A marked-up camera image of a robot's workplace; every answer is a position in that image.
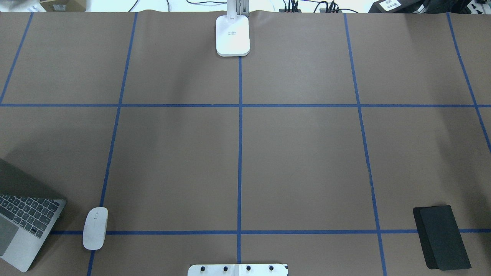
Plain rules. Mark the dark mouse pad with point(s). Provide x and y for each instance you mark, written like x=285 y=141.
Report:
x=440 y=238

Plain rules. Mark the grey laptop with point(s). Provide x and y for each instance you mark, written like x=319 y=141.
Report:
x=29 y=210

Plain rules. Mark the white desk lamp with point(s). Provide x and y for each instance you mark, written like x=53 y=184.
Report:
x=233 y=31

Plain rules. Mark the white computer mouse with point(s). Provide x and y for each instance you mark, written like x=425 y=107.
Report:
x=93 y=236

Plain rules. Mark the cardboard box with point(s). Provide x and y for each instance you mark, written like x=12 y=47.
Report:
x=64 y=5

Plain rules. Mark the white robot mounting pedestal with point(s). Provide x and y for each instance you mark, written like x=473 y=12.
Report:
x=260 y=269

